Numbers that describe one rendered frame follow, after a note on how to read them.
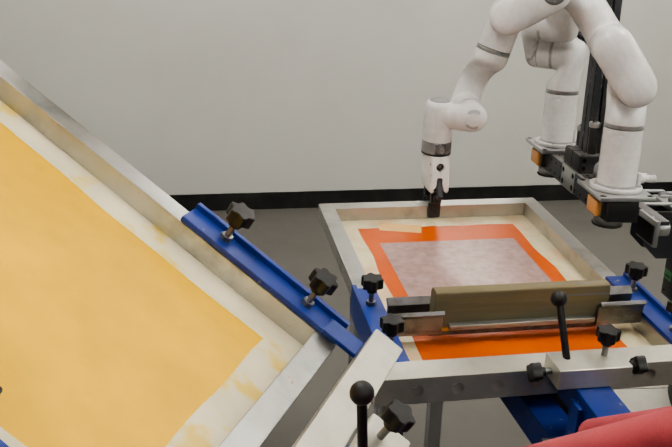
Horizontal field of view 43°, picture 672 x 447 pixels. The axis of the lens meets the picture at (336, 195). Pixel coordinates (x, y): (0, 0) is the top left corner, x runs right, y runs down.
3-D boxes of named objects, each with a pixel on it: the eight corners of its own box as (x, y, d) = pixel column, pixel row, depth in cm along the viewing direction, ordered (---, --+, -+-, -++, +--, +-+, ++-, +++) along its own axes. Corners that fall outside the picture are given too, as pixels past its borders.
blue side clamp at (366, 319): (349, 314, 173) (351, 284, 170) (373, 313, 174) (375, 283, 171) (383, 400, 145) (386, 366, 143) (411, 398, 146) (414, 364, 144)
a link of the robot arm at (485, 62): (514, 56, 202) (483, 137, 209) (501, 45, 214) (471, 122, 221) (481, 46, 200) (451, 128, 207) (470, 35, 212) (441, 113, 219)
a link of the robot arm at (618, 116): (640, 123, 210) (649, 58, 205) (650, 135, 197) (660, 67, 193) (600, 120, 211) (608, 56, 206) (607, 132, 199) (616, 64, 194)
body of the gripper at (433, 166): (456, 153, 209) (452, 195, 213) (444, 140, 219) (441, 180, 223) (427, 153, 208) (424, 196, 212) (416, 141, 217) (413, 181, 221)
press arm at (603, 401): (556, 394, 141) (560, 368, 139) (589, 391, 142) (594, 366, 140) (605, 462, 125) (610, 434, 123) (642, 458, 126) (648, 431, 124)
